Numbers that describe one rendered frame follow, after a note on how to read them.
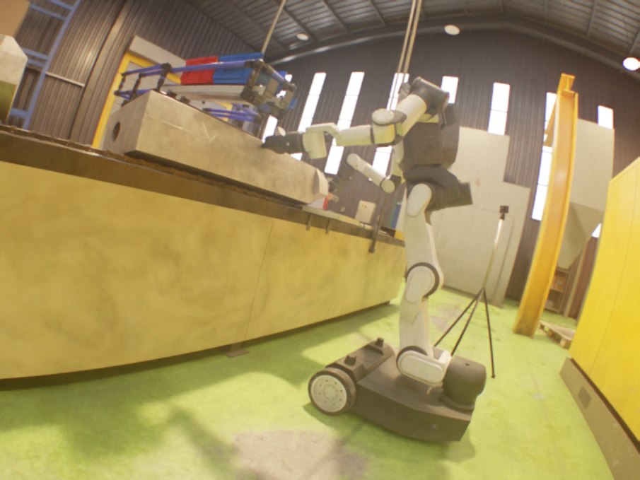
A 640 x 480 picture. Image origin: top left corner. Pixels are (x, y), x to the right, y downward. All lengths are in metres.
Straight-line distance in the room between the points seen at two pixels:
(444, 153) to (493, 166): 7.12
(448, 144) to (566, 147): 3.78
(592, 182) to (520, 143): 3.44
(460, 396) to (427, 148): 1.03
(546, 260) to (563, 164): 1.40
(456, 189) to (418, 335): 0.61
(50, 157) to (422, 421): 1.47
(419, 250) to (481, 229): 5.64
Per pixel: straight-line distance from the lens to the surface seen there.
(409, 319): 1.33
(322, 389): 1.31
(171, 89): 1.78
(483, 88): 12.21
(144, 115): 1.01
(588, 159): 9.07
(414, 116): 1.19
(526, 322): 4.68
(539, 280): 4.64
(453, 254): 6.91
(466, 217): 6.96
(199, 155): 1.11
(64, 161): 0.92
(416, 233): 1.31
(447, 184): 1.31
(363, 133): 1.12
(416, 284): 1.26
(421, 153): 1.34
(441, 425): 1.30
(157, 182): 1.03
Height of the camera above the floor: 0.75
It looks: 4 degrees down
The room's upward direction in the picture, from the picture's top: 15 degrees clockwise
